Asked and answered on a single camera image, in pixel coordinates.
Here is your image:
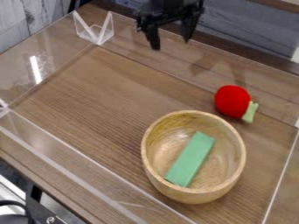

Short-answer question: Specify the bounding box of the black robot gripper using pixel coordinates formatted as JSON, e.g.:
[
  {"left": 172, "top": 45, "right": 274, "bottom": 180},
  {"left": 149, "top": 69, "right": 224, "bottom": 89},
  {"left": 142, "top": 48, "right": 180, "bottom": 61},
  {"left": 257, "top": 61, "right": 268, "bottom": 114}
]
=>
[{"left": 134, "top": 0, "right": 204, "bottom": 51}]

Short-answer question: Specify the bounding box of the red toy strawberry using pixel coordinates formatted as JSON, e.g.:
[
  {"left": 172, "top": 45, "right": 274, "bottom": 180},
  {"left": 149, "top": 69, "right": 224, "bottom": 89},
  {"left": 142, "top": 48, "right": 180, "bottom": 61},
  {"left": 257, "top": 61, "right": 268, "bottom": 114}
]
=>
[{"left": 214, "top": 85, "right": 258, "bottom": 123}]

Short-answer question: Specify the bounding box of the green rectangular block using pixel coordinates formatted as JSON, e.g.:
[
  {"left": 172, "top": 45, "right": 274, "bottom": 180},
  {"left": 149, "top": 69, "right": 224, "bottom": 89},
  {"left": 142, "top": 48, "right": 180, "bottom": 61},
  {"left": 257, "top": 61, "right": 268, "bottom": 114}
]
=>
[{"left": 162, "top": 132, "right": 214, "bottom": 187}]

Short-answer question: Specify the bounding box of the wooden bowl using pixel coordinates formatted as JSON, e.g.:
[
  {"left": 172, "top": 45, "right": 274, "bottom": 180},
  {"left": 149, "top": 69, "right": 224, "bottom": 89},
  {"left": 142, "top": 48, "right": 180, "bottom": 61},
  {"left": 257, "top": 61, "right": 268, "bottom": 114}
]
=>
[{"left": 140, "top": 110, "right": 246, "bottom": 204}]

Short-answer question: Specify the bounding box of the clear acrylic corner bracket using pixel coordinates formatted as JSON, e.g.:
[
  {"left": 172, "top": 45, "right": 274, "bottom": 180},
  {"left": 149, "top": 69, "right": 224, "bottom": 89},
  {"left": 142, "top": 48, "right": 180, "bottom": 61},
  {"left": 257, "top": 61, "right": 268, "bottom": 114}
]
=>
[{"left": 72, "top": 11, "right": 114, "bottom": 46}]

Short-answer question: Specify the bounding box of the black table leg bracket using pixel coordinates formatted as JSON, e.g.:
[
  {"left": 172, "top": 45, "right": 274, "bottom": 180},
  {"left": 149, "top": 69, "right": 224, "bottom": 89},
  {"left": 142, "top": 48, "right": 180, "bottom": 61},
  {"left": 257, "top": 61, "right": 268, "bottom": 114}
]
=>
[{"left": 25, "top": 185, "right": 66, "bottom": 224}]

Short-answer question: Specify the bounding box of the black cable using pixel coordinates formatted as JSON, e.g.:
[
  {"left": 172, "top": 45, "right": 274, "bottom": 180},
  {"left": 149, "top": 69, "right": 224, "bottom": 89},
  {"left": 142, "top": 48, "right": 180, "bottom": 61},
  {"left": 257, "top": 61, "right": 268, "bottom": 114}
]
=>
[{"left": 0, "top": 199, "right": 33, "bottom": 224}]

